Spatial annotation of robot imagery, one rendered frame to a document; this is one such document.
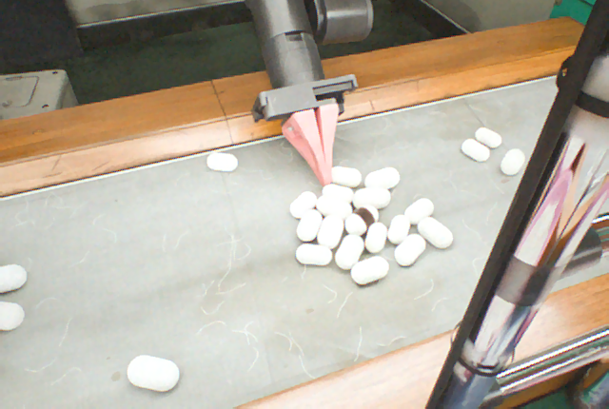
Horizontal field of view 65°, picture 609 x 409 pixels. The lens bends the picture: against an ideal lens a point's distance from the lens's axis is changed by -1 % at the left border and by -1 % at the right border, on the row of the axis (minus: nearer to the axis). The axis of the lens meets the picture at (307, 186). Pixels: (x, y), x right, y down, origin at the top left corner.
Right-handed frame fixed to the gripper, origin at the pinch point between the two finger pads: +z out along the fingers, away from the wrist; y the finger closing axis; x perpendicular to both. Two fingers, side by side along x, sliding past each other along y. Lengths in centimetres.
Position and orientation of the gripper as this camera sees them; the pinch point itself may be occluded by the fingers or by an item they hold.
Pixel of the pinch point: (324, 177)
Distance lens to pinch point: 49.4
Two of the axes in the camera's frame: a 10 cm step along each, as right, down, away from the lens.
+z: 2.6, 9.6, -0.7
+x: -2.3, 1.3, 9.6
